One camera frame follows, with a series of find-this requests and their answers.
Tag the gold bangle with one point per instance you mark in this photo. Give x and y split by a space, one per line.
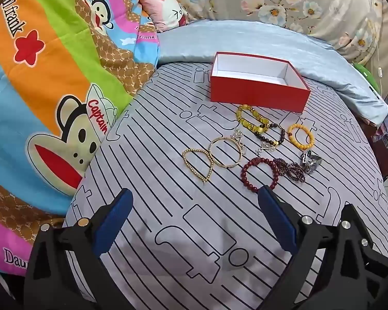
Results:
215 158

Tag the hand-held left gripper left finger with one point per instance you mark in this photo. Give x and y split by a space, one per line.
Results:
114 214

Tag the pink rabbit pillow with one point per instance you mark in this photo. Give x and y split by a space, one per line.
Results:
163 9

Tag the light blue pillow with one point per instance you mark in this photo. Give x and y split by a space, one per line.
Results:
245 38

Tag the grey striped bed sheet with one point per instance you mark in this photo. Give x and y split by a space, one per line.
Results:
181 200

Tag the green plastic object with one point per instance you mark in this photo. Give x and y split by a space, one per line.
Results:
367 74

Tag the red cardboard box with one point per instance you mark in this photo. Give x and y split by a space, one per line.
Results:
255 93

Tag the colourful cartoon monkey blanket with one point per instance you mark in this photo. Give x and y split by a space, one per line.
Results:
51 77

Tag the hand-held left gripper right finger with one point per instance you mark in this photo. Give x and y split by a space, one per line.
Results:
278 219

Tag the silver metal watch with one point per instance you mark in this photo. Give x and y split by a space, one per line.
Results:
310 163

